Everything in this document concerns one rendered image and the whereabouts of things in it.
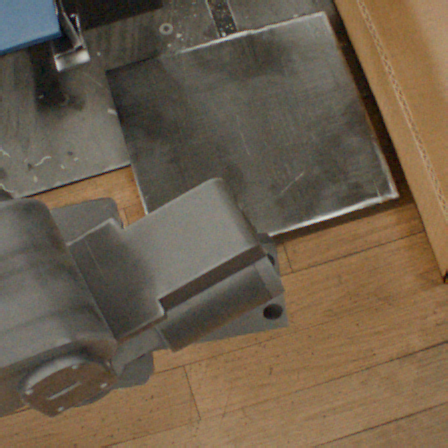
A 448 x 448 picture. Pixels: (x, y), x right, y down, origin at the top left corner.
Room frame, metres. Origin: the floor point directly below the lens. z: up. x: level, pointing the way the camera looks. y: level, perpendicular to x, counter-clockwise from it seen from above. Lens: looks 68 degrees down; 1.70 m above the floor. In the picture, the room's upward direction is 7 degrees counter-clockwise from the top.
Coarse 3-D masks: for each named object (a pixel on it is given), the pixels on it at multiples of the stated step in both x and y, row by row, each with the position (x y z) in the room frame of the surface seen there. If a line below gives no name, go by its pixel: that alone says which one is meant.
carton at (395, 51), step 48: (336, 0) 0.48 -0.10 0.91; (384, 0) 0.48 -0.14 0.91; (432, 0) 0.48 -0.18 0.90; (384, 48) 0.44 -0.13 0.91; (432, 48) 0.43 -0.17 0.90; (384, 96) 0.38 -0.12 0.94; (432, 96) 0.39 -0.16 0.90; (432, 144) 0.35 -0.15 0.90; (432, 192) 0.30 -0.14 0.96; (432, 240) 0.28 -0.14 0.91
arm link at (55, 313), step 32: (0, 224) 0.19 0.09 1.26; (32, 224) 0.19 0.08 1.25; (0, 256) 0.17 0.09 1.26; (32, 256) 0.17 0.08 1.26; (64, 256) 0.18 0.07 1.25; (0, 288) 0.16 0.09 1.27; (32, 288) 0.16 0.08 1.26; (64, 288) 0.16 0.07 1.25; (0, 320) 0.14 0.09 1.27; (32, 320) 0.14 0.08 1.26; (64, 320) 0.14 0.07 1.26; (96, 320) 0.15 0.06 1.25; (0, 352) 0.13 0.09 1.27; (32, 352) 0.13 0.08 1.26; (64, 352) 0.13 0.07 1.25; (96, 352) 0.14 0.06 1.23; (0, 384) 0.12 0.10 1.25
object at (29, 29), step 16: (0, 0) 0.47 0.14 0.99; (16, 0) 0.47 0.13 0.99; (32, 0) 0.47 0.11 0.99; (48, 0) 0.47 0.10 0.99; (0, 16) 0.46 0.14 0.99; (16, 16) 0.46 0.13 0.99; (32, 16) 0.45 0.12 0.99; (48, 16) 0.45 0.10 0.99; (0, 32) 0.45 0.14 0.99; (16, 32) 0.44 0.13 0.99; (32, 32) 0.44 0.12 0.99; (48, 32) 0.42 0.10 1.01; (0, 48) 0.42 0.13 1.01; (16, 48) 0.43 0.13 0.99
